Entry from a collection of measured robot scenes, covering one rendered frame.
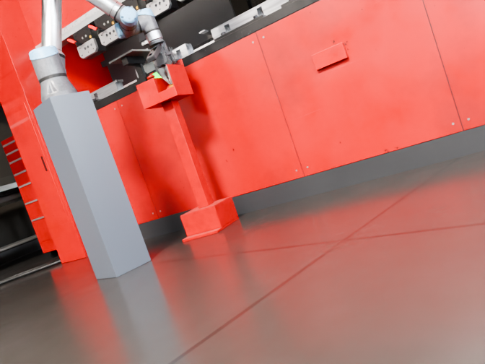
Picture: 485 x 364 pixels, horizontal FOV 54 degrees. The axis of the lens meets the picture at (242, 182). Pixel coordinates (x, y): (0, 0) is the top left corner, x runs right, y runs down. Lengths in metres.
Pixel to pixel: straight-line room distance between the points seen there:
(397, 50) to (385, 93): 0.18
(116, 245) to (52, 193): 1.30
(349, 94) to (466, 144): 0.53
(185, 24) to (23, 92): 1.12
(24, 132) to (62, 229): 0.67
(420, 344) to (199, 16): 2.85
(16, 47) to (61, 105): 1.40
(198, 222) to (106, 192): 0.48
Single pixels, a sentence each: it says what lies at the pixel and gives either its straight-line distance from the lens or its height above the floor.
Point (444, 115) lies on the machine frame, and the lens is 2.15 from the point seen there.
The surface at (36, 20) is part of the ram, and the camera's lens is 3.51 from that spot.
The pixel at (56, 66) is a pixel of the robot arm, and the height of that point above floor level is 0.90.
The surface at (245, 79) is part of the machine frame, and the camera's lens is 2.41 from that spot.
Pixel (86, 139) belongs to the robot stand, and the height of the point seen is 0.58.
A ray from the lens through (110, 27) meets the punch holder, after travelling 3.05.
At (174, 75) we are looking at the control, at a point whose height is 0.76.
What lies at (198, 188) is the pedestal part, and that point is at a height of 0.21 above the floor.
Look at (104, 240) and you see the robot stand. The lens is 2.04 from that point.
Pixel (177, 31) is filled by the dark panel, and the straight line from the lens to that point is 3.42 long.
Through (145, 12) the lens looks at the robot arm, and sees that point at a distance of 2.40.
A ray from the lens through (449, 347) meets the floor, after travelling 0.71.
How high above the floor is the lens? 0.33
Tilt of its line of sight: 4 degrees down
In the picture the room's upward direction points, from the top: 19 degrees counter-clockwise
